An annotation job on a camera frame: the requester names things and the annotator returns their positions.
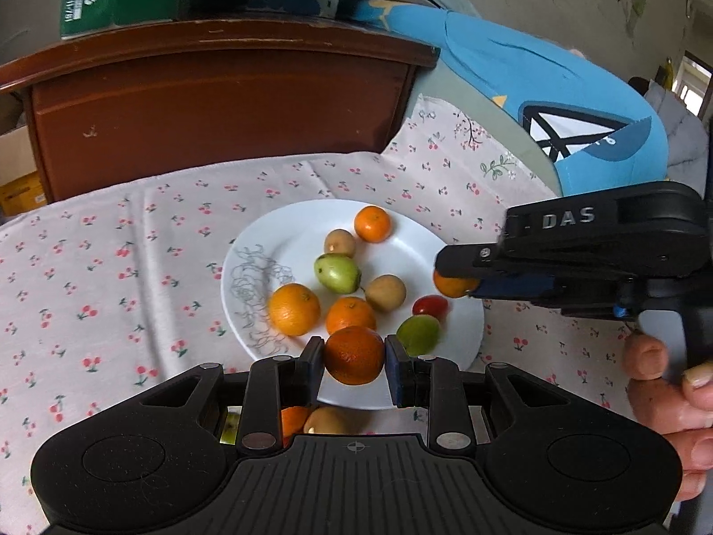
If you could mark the small yellow object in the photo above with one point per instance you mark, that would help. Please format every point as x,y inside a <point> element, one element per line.
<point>665,75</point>

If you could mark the cherry tomato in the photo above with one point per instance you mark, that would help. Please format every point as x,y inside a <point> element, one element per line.
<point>430,305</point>

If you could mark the grey-green bed sheet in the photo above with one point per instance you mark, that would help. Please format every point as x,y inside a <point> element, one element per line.
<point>440,81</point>

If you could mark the kiwi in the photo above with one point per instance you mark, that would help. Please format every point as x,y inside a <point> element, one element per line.
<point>331,421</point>
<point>340,242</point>
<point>385,292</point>

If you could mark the person's right hand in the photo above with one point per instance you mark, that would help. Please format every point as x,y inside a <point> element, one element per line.
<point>651,395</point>

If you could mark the tangerine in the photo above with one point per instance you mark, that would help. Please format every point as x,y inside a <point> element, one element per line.
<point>372,224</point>
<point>355,355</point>
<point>294,309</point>
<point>292,421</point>
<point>454,288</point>
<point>350,314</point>

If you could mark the white puffer jacket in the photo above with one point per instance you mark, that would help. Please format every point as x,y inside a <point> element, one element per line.
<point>685,134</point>

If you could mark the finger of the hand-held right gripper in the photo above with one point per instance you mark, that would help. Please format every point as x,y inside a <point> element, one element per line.
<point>462,262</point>
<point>518,288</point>

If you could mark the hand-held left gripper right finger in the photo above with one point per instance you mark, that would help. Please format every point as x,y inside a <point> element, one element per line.
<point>396,370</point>

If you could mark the cherry print tablecloth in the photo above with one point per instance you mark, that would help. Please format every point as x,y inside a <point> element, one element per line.
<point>139,267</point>

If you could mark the white plate grey drawing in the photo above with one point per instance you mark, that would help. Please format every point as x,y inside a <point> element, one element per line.
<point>289,239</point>

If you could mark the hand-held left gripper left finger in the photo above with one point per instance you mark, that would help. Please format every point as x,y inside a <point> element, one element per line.
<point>313,370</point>

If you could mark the yellow box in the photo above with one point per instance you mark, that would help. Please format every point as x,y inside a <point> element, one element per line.
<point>22,195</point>

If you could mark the brown wooden headboard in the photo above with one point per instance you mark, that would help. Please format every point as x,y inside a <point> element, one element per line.
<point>223,100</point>

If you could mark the green jujube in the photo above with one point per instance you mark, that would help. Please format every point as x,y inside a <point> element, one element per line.
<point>337,273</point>
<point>418,334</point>
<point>231,426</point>

